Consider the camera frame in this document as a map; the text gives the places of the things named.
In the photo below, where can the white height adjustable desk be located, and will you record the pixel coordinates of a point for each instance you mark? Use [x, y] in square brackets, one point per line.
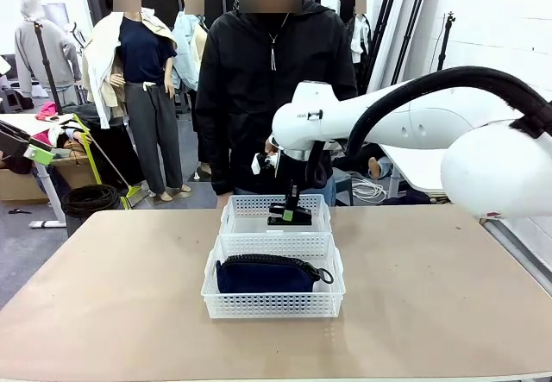
[21, 120]

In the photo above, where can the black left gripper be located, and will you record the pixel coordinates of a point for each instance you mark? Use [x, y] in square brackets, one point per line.
[13, 140]

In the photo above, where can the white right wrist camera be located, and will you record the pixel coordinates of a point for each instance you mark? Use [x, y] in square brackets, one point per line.
[259, 164]

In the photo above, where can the white headless mannequin torso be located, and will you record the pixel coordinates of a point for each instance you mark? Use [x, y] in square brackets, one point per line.
[331, 2]

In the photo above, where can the navy blue zipper pouch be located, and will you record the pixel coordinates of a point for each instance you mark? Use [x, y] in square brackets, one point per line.
[263, 276]

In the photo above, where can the broom with green head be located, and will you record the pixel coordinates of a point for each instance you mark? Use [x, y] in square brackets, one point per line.
[131, 196]

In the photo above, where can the lime green long bar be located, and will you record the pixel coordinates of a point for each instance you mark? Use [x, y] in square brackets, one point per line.
[88, 149]

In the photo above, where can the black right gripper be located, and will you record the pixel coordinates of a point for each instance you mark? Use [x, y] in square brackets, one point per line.
[294, 179]

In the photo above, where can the black scissors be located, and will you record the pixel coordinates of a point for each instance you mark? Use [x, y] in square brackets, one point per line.
[19, 211]

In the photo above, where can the person's right forearm black sleeve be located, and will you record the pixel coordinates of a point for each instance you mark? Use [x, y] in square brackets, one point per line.
[215, 153]

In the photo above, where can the beige mannequin foot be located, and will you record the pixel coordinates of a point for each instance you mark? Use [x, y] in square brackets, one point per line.
[374, 168]

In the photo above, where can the black tripod pole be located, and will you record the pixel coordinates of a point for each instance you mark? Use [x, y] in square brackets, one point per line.
[45, 63]

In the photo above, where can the black mannequin base plate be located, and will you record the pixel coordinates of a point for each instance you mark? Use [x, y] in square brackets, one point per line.
[200, 176]

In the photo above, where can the black light stand pole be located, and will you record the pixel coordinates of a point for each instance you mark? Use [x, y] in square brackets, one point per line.
[388, 7]
[407, 33]

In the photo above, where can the white perforated plastic basket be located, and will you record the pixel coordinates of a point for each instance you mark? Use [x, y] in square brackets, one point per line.
[241, 205]
[276, 306]

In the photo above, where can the black stapler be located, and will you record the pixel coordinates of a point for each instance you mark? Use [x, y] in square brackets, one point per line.
[302, 218]

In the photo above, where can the large white table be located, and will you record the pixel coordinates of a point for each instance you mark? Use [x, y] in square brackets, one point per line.
[414, 170]

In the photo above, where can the mannequin in white shirt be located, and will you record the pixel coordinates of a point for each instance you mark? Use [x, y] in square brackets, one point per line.
[361, 33]

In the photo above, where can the person's right hand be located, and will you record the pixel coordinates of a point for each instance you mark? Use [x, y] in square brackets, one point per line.
[223, 202]

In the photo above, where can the pink cloth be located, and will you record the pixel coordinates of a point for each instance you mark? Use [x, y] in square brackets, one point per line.
[46, 112]

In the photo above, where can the person in black jacket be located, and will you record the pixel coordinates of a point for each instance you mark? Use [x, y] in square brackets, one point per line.
[241, 97]

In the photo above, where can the brown cardboard box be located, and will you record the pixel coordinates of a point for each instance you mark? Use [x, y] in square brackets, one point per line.
[17, 183]

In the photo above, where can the black tripod with small camera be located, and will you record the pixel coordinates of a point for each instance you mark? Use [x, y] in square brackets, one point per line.
[446, 41]

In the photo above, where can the person's left hand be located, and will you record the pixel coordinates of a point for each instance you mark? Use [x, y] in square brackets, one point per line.
[271, 144]

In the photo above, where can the mannequin in light blue jacket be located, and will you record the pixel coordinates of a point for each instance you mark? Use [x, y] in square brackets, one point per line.
[185, 54]

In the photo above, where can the bright pink garment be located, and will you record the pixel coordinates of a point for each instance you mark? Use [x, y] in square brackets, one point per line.
[43, 136]

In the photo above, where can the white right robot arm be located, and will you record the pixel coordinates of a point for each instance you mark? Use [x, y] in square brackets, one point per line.
[388, 119]

